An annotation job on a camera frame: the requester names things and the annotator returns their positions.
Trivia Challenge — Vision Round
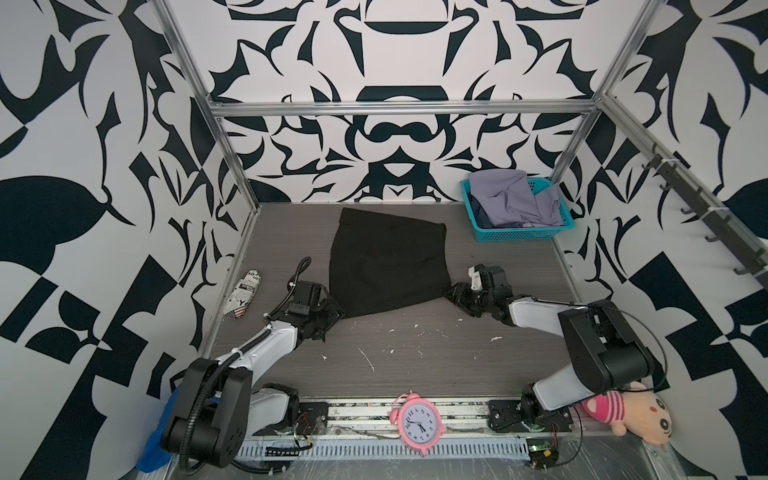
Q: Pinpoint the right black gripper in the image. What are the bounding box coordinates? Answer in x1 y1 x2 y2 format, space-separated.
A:
442 281 496 317

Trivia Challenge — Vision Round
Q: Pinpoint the black skirt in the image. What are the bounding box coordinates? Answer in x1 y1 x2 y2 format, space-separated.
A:
329 208 451 318

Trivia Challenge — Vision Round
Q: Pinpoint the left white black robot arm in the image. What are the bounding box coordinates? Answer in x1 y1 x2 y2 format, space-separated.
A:
154 257 345 476

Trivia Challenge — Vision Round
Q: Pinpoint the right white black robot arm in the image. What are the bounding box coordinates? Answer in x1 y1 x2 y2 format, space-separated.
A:
445 264 655 431

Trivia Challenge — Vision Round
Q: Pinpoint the dark navy garment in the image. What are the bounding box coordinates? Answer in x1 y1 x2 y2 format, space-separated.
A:
468 195 496 230

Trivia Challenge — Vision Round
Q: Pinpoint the teal plastic basket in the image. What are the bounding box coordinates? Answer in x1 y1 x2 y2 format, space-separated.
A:
461 180 575 242

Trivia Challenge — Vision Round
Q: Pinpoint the purple grey skirt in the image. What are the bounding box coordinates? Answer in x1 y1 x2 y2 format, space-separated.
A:
468 169 560 228

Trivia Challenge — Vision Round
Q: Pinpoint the pink alarm clock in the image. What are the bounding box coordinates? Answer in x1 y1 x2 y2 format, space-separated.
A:
388 391 447 457

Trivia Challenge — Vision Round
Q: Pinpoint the small green circuit board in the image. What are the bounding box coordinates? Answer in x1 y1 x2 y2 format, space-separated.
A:
527 437 559 471

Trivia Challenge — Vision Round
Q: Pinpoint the pink plush pig toy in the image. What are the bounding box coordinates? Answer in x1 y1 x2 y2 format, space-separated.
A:
581 382 673 446

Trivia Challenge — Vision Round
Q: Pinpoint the blue cloth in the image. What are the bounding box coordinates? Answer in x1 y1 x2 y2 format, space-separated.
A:
136 391 177 473

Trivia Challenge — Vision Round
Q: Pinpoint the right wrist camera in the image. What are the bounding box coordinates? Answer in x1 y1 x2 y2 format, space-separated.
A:
468 265 484 291

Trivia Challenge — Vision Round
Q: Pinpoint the white slotted cable duct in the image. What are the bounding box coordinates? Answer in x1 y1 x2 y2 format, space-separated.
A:
235 437 530 462

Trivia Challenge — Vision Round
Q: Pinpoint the black wall hook rack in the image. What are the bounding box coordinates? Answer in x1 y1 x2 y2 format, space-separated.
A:
643 142 767 290

